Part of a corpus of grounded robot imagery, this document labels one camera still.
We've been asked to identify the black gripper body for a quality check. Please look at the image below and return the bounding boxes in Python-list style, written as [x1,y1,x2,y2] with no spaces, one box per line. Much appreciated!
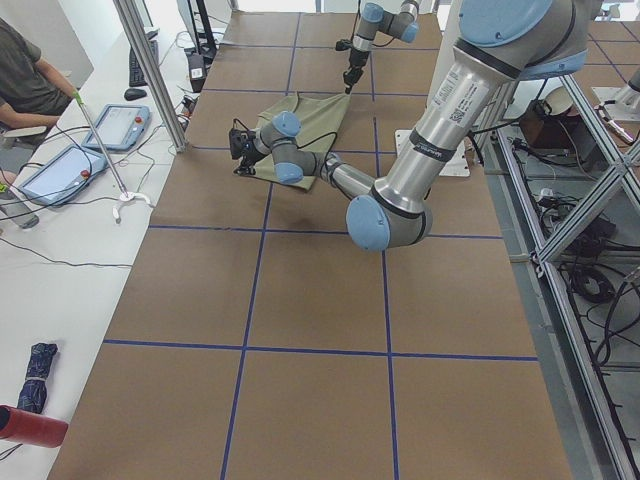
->
[343,48,369,86]
[237,130,263,170]

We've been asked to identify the olive green long-sleeve shirt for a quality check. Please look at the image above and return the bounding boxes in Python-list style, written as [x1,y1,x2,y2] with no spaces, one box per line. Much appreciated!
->
[247,92,352,192]

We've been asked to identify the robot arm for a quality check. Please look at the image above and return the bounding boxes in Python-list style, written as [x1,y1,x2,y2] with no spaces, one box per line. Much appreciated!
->
[335,0,421,94]
[229,1,601,251]

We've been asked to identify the metal reacher grabber tool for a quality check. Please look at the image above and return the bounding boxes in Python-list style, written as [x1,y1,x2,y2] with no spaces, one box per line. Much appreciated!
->
[73,90,155,225]

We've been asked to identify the far teach pendant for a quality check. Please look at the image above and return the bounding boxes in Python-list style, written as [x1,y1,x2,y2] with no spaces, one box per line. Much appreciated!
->
[91,104,151,153]

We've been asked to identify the teach pendant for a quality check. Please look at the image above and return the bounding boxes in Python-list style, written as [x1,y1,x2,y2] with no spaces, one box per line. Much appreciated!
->
[91,104,151,153]
[18,146,107,207]

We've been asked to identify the black computer mouse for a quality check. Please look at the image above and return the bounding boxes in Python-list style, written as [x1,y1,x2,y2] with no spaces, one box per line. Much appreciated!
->
[123,87,147,101]

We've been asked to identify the black keyboard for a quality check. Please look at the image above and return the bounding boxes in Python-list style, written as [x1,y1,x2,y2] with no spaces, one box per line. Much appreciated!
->
[127,38,160,86]

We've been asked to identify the near teach pendant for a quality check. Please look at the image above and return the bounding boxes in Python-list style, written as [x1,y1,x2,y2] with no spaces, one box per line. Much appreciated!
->
[18,146,107,207]

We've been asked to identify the brown table mat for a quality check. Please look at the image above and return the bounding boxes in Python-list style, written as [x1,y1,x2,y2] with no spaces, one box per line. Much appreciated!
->
[50,13,571,479]

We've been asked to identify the seated person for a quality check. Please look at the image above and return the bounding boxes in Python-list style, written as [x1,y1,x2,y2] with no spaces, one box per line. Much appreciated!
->
[1,19,78,133]

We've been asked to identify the folded dark blue umbrella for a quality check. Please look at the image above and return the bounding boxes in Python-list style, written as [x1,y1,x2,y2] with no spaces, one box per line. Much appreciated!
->
[17,343,58,414]

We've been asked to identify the red cylinder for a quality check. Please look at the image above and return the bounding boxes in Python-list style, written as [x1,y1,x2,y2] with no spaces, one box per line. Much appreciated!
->
[1,405,69,448]

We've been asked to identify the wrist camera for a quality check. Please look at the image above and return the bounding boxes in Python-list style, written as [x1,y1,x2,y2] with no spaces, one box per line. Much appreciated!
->
[229,118,252,160]
[335,39,352,51]

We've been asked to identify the aluminium frame post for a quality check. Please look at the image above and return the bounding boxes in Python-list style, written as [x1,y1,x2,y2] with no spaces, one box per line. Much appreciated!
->
[113,0,187,153]

